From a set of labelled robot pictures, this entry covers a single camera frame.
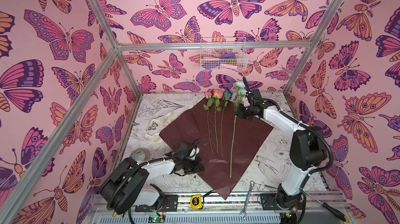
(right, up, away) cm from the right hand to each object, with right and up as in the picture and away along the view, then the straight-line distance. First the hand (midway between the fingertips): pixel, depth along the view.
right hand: (234, 110), depth 92 cm
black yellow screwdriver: (+43, -46, -25) cm, 67 cm away
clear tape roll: (-55, -25, -3) cm, 61 cm away
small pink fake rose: (-15, +11, +23) cm, 29 cm away
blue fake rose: (-2, +11, +20) cm, 23 cm away
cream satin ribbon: (-51, -12, +9) cm, 53 cm away
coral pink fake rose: (-8, +11, +23) cm, 27 cm away
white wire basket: (-7, +31, +1) cm, 32 cm away
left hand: (-17, -31, -9) cm, 36 cm away
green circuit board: (-40, -50, -21) cm, 68 cm away
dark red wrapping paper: (-4, -19, 0) cm, 19 cm away
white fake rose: (+4, +13, +5) cm, 15 cm away
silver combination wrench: (+6, -37, -13) cm, 40 cm away
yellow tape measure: (-22, -42, -20) cm, 52 cm away
